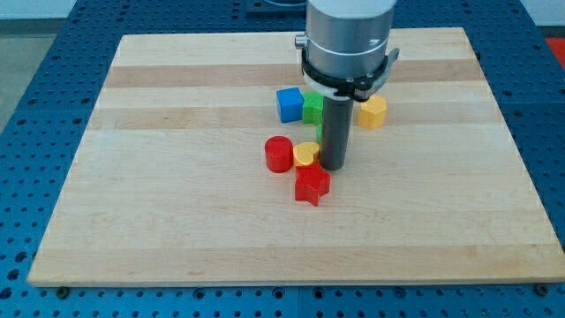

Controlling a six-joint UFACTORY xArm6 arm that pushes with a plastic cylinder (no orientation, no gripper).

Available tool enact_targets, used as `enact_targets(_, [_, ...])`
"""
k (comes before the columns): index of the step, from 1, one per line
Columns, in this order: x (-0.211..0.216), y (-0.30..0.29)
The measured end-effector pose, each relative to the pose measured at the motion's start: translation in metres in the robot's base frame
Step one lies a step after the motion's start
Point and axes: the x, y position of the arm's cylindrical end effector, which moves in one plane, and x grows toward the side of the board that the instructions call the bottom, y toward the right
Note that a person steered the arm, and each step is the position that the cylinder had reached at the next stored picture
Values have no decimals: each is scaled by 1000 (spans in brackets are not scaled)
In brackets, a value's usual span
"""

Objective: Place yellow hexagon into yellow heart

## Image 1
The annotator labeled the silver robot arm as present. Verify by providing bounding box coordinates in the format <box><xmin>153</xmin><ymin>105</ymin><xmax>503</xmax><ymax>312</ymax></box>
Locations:
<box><xmin>295</xmin><ymin>0</ymin><xmax>400</xmax><ymax>102</ymax></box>

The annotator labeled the yellow heart block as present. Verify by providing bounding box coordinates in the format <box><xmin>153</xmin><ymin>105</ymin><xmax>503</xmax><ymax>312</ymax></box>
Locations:
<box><xmin>293</xmin><ymin>142</ymin><xmax>320</xmax><ymax>167</ymax></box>

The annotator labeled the yellow hexagon block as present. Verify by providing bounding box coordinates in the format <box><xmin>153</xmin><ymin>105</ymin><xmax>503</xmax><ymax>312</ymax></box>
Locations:
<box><xmin>358</xmin><ymin>95</ymin><xmax>388</xmax><ymax>130</ymax></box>

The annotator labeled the red cylinder block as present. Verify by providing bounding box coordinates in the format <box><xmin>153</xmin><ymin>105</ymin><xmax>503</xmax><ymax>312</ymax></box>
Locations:
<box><xmin>264</xmin><ymin>135</ymin><xmax>293</xmax><ymax>173</ymax></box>

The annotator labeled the red star block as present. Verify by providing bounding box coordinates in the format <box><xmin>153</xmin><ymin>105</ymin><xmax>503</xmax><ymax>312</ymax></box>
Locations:
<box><xmin>295</xmin><ymin>162</ymin><xmax>331</xmax><ymax>206</ymax></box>

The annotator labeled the small green block behind tool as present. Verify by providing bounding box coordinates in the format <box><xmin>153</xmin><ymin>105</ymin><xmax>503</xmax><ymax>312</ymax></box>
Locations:
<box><xmin>316</xmin><ymin>123</ymin><xmax>322</xmax><ymax>145</ymax></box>

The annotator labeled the blue cube block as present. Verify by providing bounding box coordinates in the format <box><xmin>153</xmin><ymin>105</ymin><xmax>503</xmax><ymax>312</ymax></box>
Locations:
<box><xmin>275</xmin><ymin>87</ymin><xmax>304</xmax><ymax>123</ymax></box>

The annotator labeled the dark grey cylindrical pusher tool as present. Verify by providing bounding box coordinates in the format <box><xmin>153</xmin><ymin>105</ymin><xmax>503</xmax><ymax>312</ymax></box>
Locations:
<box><xmin>320</xmin><ymin>97</ymin><xmax>353</xmax><ymax>170</ymax></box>

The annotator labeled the wooden board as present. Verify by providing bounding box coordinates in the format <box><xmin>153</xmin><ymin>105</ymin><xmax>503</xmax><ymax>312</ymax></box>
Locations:
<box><xmin>27</xmin><ymin>27</ymin><xmax>564</xmax><ymax>287</ymax></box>

